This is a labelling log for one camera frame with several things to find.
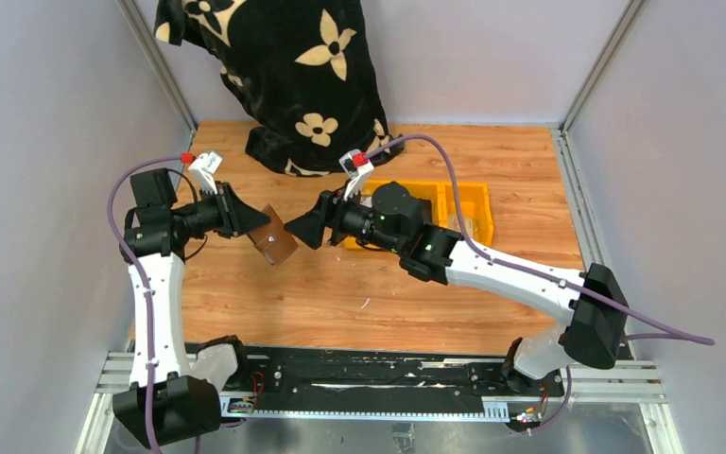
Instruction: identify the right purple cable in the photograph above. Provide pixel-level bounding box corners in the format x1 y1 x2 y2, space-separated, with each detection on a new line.
362 133 716 347

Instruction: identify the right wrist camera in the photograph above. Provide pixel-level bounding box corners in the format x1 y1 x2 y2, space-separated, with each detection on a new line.
338 149 374 201

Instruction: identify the middle yellow bin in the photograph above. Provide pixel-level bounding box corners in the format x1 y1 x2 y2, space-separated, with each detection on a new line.
397 180 452 228

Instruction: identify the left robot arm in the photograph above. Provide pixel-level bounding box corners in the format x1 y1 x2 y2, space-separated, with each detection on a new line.
108 167 270 453

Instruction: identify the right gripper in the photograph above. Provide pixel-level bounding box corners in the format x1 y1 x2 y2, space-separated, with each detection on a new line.
285 180 405 256

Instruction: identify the right yellow bin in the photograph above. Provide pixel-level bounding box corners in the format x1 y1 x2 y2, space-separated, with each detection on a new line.
437 183 494 247

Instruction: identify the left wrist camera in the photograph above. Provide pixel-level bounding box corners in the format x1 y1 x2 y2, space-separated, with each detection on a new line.
188 150 223 195

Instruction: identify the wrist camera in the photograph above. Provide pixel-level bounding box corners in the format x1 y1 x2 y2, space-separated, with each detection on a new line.
188 150 223 195
338 149 374 201

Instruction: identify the black floral blanket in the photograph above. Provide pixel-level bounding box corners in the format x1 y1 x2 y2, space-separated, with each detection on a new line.
153 1 405 178

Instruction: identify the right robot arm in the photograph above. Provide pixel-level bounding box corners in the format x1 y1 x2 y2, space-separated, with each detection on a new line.
285 182 628 395

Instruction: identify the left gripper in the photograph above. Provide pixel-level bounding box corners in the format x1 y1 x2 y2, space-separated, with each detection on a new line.
172 182 270 239

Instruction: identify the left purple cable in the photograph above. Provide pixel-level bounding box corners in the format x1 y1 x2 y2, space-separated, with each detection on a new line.
107 151 197 452

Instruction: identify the purple cable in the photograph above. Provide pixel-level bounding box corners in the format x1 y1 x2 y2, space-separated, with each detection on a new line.
107 151 197 452
362 133 716 347

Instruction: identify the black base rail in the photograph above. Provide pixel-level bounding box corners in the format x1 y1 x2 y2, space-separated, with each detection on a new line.
220 345 565 423

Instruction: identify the brown leather card holder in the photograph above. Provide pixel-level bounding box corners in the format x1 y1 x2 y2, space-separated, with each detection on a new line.
247 205 299 266

